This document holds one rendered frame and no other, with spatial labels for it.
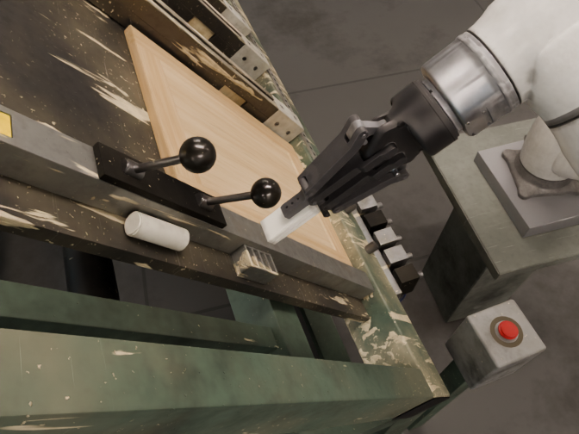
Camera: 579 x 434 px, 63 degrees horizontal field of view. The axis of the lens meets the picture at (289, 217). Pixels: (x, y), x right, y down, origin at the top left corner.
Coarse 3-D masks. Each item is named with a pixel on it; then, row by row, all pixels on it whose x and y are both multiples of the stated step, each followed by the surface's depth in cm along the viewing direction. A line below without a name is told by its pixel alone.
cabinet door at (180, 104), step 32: (128, 32) 89; (160, 64) 90; (160, 96) 81; (192, 96) 94; (224, 96) 110; (160, 128) 74; (192, 128) 85; (224, 128) 98; (256, 128) 115; (224, 160) 88; (256, 160) 102; (288, 160) 123; (224, 192) 80; (288, 192) 107; (320, 224) 112
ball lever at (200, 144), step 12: (192, 144) 47; (204, 144) 47; (180, 156) 48; (192, 156) 47; (204, 156) 47; (132, 168) 53; (144, 168) 52; (156, 168) 52; (192, 168) 48; (204, 168) 48
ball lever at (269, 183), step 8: (256, 184) 57; (264, 184) 57; (272, 184) 57; (200, 192) 63; (248, 192) 59; (256, 192) 57; (264, 192) 56; (272, 192) 57; (280, 192) 58; (200, 200) 62; (208, 200) 63; (216, 200) 62; (224, 200) 61; (232, 200) 61; (240, 200) 60; (256, 200) 57; (264, 200) 57; (272, 200) 57; (208, 208) 63
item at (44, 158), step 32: (32, 128) 46; (0, 160) 44; (32, 160) 45; (64, 160) 47; (64, 192) 50; (96, 192) 52; (128, 192) 53; (192, 224) 62; (256, 224) 76; (288, 256) 79; (320, 256) 92; (352, 288) 102
